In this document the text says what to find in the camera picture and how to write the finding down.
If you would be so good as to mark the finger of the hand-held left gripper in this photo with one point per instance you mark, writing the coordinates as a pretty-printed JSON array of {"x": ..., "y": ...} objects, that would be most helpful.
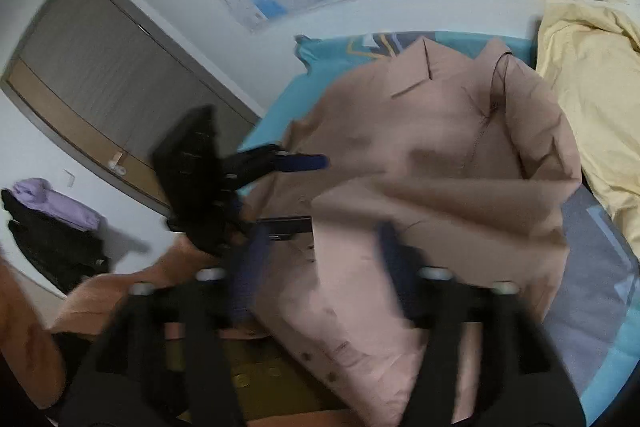
[{"x": 300, "y": 163}]

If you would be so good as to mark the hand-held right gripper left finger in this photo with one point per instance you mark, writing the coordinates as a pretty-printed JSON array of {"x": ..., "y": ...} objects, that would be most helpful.
[{"x": 247, "y": 277}]

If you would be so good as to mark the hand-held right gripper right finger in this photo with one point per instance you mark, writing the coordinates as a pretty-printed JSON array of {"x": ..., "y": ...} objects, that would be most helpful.
[{"x": 395, "y": 267}]

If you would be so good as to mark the beige coat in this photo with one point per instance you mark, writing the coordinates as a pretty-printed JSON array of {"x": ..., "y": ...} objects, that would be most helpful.
[{"x": 425, "y": 167}]

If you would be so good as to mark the person's left forearm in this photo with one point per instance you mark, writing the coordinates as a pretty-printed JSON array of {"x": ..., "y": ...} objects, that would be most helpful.
[{"x": 125, "y": 294}]

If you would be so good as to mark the grey wardrobe door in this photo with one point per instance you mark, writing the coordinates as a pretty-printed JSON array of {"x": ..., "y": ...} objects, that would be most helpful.
[{"x": 100, "y": 72}]

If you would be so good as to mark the purple garment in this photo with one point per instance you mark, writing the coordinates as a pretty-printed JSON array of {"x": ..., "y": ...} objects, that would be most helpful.
[{"x": 50, "y": 202}]

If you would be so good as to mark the teal grey printed bed sheet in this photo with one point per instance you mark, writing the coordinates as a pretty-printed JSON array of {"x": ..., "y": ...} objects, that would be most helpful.
[{"x": 590, "y": 287}]

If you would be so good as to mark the pale yellow cloth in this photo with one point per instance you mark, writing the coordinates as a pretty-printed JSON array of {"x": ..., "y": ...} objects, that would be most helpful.
[{"x": 590, "y": 82}]

